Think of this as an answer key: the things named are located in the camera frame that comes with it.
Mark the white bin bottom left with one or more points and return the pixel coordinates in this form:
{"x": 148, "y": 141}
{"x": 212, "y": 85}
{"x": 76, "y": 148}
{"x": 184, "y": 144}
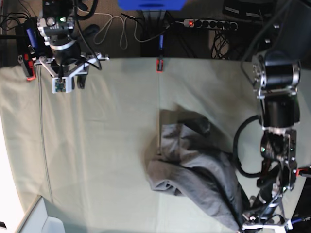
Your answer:
{"x": 36, "y": 220}

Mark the red clamp right edge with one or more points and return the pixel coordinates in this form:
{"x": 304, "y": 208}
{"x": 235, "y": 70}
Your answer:
{"x": 304, "y": 172}

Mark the red clamp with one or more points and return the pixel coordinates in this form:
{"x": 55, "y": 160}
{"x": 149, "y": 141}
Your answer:
{"x": 26, "y": 44}
{"x": 160, "y": 61}

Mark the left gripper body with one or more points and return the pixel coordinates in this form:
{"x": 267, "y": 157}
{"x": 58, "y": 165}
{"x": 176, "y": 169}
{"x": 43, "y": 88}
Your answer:
{"x": 268, "y": 202}

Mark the red clamp top left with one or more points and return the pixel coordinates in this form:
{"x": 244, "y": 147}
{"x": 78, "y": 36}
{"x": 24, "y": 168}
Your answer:
{"x": 26, "y": 44}

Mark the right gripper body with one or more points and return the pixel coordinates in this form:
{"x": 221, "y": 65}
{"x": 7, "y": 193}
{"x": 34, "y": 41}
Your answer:
{"x": 63, "y": 59}

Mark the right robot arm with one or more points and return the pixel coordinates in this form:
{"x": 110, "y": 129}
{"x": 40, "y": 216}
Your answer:
{"x": 59, "y": 27}

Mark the grey t-shirt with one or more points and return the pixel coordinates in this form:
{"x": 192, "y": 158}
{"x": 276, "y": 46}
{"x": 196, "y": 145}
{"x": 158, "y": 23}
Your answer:
{"x": 190, "y": 163}

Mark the red clamp top centre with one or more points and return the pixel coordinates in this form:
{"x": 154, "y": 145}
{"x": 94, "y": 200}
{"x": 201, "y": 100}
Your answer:
{"x": 160, "y": 61}

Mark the blue clamp bottom right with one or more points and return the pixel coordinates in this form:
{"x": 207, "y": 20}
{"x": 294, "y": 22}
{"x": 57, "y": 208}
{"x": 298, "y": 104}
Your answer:
{"x": 300, "y": 219}

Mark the pale green table cloth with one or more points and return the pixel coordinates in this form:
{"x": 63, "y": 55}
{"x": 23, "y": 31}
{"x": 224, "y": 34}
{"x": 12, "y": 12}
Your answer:
{"x": 86, "y": 152}

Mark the black power strip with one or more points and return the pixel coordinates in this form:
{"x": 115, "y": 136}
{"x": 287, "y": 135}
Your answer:
{"x": 211, "y": 24}

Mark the blue box top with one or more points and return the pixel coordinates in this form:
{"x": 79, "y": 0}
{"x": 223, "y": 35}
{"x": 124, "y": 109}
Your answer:
{"x": 151, "y": 4}

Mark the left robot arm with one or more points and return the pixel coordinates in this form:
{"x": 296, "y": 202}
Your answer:
{"x": 276, "y": 53}

